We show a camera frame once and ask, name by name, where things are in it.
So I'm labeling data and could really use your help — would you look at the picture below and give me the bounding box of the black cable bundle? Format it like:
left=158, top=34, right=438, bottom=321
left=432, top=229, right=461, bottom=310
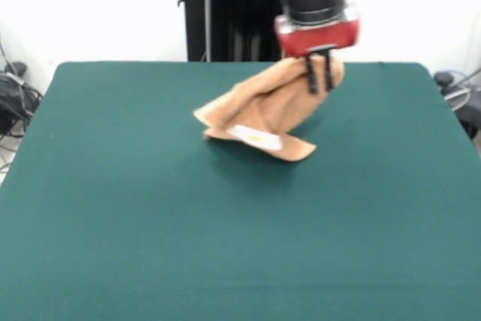
left=0, top=60, right=44, bottom=140

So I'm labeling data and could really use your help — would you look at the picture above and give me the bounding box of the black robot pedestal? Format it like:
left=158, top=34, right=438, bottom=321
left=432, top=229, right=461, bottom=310
left=176, top=0, right=287, bottom=62

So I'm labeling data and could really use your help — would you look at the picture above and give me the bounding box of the dark green table cloth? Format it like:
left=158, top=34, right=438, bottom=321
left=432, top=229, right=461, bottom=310
left=0, top=60, right=481, bottom=321

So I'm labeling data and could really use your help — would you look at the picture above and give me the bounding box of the orange terry towel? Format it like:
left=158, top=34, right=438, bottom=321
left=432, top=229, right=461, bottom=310
left=192, top=56, right=346, bottom=163

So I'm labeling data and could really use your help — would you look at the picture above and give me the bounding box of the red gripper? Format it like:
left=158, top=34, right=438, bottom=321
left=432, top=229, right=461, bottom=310
left=274, top=2, right=362, bottom=95

